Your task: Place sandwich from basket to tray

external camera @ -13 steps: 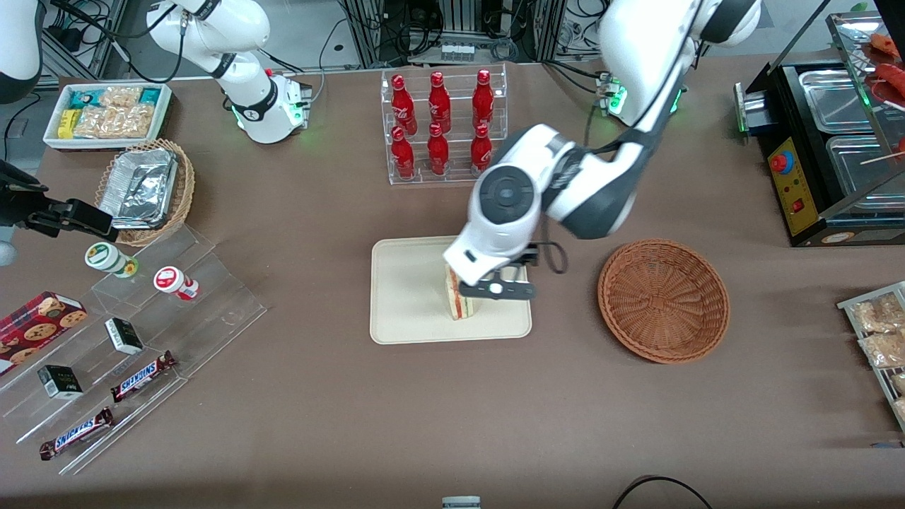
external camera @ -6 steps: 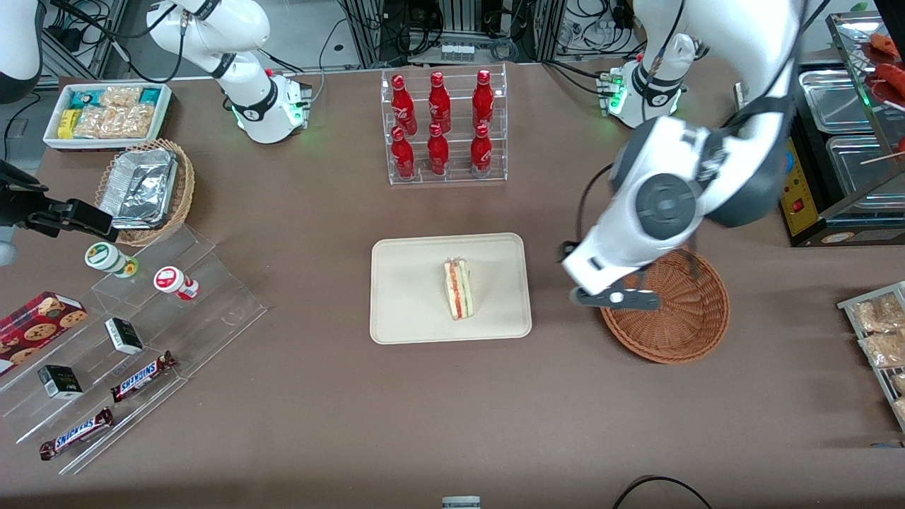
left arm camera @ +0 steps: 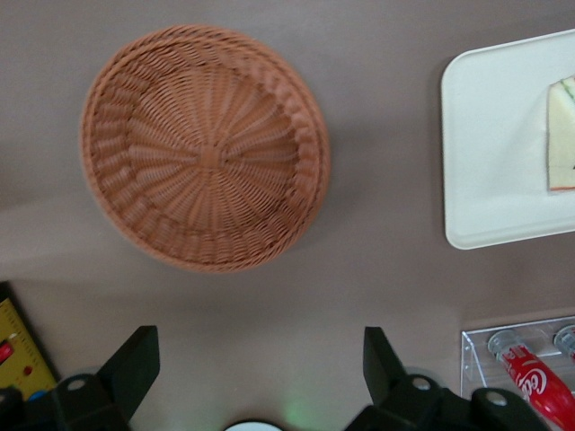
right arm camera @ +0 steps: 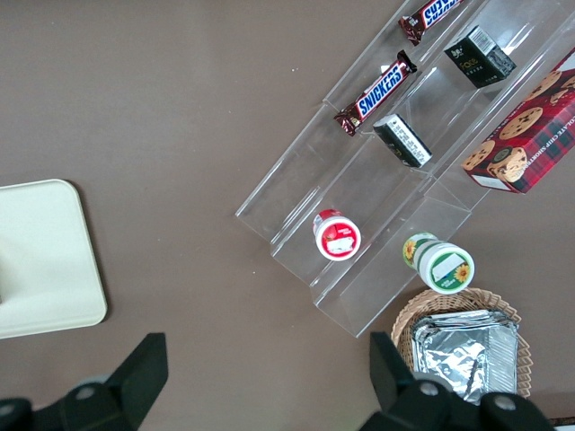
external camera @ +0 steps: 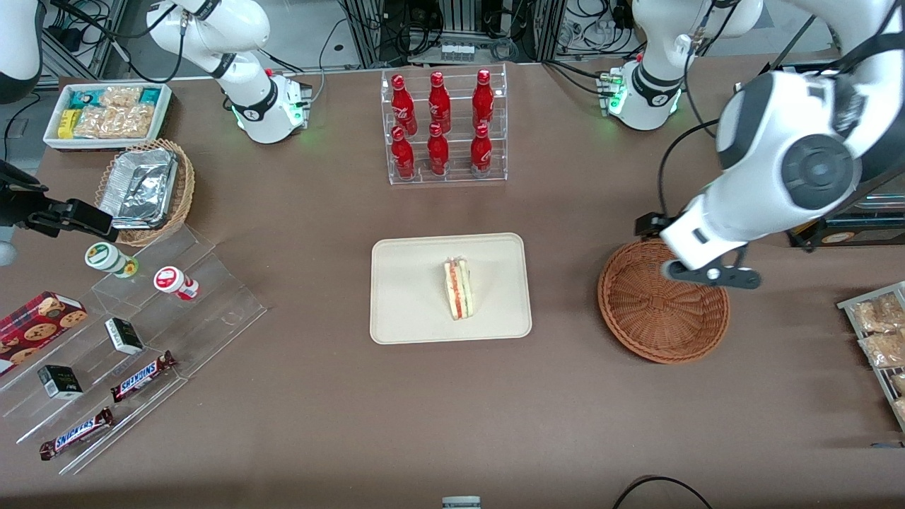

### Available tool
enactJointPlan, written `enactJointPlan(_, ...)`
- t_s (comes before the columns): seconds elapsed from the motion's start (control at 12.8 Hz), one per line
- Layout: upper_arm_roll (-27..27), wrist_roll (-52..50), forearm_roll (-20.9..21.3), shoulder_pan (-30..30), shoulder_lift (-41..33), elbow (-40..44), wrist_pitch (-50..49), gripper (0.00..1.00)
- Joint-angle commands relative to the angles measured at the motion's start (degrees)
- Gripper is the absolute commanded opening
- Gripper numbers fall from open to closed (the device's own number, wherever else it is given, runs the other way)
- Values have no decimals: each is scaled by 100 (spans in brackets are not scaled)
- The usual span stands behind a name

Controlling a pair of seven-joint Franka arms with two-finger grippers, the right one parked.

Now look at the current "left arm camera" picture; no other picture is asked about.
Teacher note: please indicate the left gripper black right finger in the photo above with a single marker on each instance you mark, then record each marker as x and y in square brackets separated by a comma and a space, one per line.
[391, 386]

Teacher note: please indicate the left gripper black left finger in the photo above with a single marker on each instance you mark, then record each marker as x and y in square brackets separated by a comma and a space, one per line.
[130, 372]

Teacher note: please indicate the triangular sandwich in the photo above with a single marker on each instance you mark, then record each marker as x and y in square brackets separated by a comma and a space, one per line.
[561, 143]

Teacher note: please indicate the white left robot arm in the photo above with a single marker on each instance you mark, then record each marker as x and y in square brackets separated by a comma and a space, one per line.
[253, 426]

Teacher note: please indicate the round brown wicker basket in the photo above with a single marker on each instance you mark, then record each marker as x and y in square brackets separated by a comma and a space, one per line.
[202, 152]

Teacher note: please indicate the beige rectangular serving tray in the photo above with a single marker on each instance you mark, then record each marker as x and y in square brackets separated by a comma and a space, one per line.
[489, 157]

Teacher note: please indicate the clear acrylic bottle rack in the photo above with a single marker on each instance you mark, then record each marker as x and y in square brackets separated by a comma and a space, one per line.
[471, 359]

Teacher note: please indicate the red cola bottle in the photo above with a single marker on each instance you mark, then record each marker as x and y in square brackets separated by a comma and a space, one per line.
[539, 386]
[567, 343]

